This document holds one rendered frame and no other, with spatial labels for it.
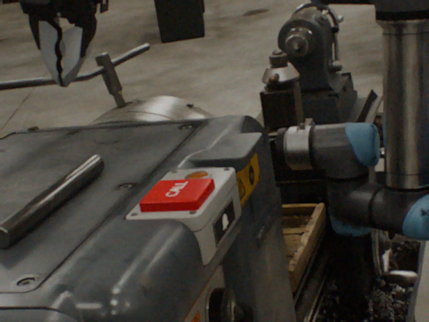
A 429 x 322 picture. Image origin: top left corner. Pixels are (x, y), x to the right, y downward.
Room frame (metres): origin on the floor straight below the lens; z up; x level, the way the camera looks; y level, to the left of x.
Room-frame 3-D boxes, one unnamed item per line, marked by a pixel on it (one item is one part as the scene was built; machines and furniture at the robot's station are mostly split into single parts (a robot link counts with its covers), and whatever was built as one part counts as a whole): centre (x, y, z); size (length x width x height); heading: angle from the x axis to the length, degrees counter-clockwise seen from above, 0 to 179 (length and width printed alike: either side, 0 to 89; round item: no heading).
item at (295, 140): (1.47, -0.12, 1.08); 0.08 x 0.05 x 0.08; 161
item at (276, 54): (1.83, -0.13, 1.17); 0.04 x 0.04 x 0.03
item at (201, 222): (0.85, 0.05, 1.23); 0.13 x 0.08 x 0.05; 161
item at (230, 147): (0.99, 0.01, 1.24); 0.09 x 0.08 x 0.03; 161
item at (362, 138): (1.45, -0.19, 1.08); 0.11 x 0.08 x 0.09; 71
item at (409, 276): (1.70, -0.30, 0.69); 0.08 x 0.03 x 0.03; 71
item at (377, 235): (1.82, -0.28, 0.75); 0.27 x 0.10 x 0.23; 161
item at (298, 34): (2.46, -0.25, 1.01); 0.30 x 0.20 x 0.29; 161
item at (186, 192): (0.83, 0.06, 1.26); 0.06 x 0.06 x 0.02; 71
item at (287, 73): (1.83, -0.13, 1.13); 0.08 x 0.08 x 0.03
